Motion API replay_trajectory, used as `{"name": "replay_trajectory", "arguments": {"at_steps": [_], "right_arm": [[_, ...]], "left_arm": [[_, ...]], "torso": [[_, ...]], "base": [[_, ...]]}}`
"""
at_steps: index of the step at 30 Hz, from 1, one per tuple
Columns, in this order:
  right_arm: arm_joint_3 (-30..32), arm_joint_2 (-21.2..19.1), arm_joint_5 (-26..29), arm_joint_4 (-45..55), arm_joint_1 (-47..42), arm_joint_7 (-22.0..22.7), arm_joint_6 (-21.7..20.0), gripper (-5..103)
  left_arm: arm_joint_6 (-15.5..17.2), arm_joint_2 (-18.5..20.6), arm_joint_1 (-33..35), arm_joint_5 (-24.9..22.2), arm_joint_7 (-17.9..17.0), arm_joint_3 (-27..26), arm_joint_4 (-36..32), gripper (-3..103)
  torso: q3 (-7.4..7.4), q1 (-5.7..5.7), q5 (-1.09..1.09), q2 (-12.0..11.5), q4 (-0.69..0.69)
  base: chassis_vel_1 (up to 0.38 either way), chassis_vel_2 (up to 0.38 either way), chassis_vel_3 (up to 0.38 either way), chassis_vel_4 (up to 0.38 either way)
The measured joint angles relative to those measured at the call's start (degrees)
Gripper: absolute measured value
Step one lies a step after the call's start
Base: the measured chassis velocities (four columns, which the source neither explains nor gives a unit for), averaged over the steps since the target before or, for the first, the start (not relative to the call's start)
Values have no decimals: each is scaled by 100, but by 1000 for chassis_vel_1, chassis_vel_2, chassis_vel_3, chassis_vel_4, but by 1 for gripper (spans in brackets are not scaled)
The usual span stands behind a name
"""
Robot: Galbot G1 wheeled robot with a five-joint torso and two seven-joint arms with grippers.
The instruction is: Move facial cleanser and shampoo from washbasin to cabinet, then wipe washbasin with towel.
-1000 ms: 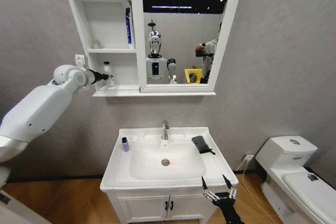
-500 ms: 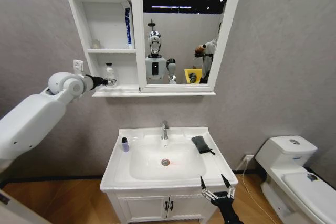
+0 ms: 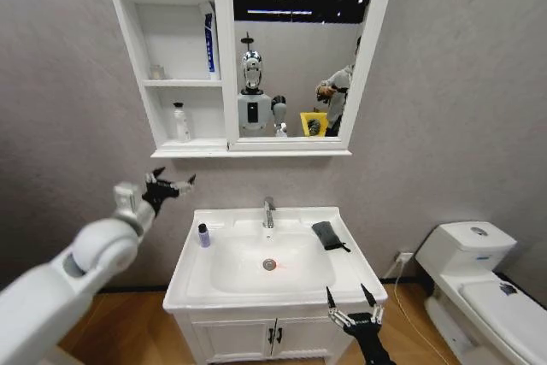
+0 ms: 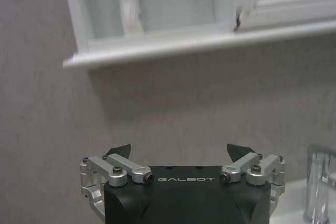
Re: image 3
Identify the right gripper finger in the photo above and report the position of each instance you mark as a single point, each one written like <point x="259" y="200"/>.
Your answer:
<point x="332" y="303"/>
<point x="370" y="298"/>

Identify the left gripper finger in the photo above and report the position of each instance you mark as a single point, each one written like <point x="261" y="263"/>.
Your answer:
<point x="154" y="174"/>
<point x="184" y="186"/>

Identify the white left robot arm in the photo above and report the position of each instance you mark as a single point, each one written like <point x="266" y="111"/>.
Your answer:
<point x="98" y="249"/>

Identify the white vanity cabinet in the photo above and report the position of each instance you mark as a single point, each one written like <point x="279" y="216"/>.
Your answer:
<point x="231" y="339"/>

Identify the white ceramic washbasin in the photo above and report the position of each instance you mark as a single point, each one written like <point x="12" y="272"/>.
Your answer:
<point x="222" y="292"/>

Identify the cabinet mirror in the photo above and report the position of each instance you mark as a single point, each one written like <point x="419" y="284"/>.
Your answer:
<point x="299" y="66"/>

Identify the small purple bottle black cap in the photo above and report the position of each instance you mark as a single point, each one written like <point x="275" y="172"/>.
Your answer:
<point x="204" y="237"/>

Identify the white bottle black cap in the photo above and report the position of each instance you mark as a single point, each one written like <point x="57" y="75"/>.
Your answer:
<point x="180" y="123"/>

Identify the chrome sink drain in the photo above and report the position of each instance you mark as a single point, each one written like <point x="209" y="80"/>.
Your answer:
<point x="269" y="263"/>

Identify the chrome faucet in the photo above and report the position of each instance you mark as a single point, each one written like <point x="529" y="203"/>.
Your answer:
<point x="268" y="211"/>

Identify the small clear glass jar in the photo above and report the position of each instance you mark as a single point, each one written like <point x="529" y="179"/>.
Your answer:
<point x="157" y="72"/>

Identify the white toilet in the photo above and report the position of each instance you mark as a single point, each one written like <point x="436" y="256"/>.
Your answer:
<point x="478" y="288"/>

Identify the chrome toilet flush button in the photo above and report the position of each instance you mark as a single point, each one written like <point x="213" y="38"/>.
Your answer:
<point x="479" y="230"/>

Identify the dark sticker on toilet lid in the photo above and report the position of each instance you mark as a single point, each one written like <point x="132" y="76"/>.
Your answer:
<point x="508" y="289"/>

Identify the white blue toothpaste tube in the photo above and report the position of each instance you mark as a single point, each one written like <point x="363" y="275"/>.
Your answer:
<point x="210" y="44"/>

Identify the white wall socket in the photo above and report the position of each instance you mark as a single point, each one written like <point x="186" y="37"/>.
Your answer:
<point x="404" y="257"/>

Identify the white wall cabinet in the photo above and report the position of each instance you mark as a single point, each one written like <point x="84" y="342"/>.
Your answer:
<point x="179" y="19"/>

